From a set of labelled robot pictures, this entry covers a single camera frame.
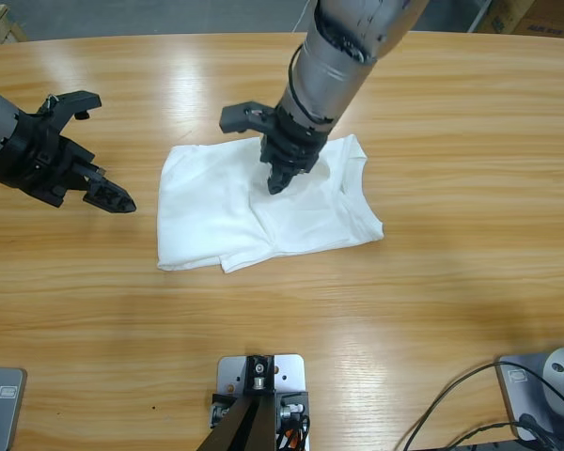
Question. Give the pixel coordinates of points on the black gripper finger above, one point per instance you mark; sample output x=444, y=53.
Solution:
x=273, y=177
x=110, y=198
x=286, y=176

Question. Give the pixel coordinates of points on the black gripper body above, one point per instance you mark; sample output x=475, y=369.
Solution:
x=291, y=141
x=37, y=160

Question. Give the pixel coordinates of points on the white T-shirt with UNITREE print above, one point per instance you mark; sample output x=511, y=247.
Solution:
x=263, y=211

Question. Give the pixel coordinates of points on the wooden pallet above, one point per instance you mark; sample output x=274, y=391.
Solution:
x=2, y=23

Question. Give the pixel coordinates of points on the black block with silver connector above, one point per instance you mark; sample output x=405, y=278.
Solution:
x=296, y=401

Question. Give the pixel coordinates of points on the black and silver clamp fitting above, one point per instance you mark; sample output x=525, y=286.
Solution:
x=218, y=413

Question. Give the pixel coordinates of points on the cardboard box with blue print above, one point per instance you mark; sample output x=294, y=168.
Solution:
x=503, y=16

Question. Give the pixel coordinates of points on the cardboard box with dark lettering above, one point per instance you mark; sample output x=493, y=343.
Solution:
x=550, y=19

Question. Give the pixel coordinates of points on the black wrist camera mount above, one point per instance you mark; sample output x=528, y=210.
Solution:
x=242, y=117
x=75, y=101

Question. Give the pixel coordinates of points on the white camera mounting plate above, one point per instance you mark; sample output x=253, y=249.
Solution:
x=289, y=371

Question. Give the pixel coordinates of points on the black bracket with silver bolt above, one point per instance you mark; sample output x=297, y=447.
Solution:
x=258, y=376

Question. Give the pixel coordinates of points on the white metal frame leg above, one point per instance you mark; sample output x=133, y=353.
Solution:
x=480, y=16

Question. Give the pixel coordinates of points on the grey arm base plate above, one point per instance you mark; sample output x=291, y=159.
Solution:
x=9, y=413
x=510, y=397

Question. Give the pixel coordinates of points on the dark camera post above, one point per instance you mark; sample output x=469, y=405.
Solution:
x=244, y=432

